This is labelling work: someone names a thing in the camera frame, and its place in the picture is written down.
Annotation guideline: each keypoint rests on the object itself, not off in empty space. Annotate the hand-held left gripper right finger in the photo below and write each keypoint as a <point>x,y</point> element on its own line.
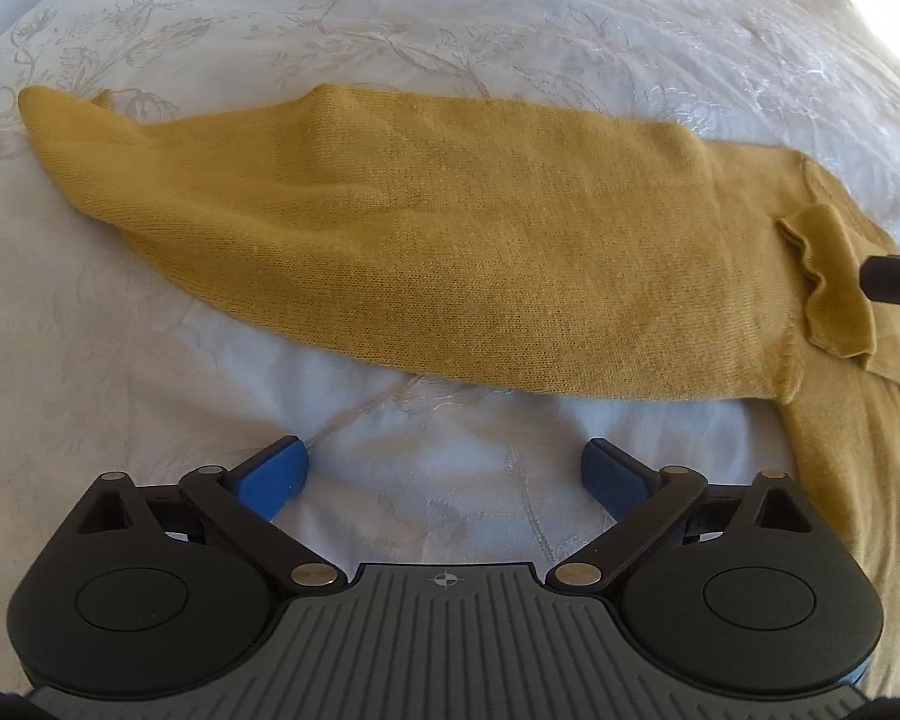
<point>613,476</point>

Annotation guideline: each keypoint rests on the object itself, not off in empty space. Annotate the white embroidered floral bedspread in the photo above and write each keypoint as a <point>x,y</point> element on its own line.
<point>217,22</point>

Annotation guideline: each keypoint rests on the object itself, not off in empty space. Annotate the mustard yellow knit sweater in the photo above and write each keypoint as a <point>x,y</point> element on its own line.
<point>457,240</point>

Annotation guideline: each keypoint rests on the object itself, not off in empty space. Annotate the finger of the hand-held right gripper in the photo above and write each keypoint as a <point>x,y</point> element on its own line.
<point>896,280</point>

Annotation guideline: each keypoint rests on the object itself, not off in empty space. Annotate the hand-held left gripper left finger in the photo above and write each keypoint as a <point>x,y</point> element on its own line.
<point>274,476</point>

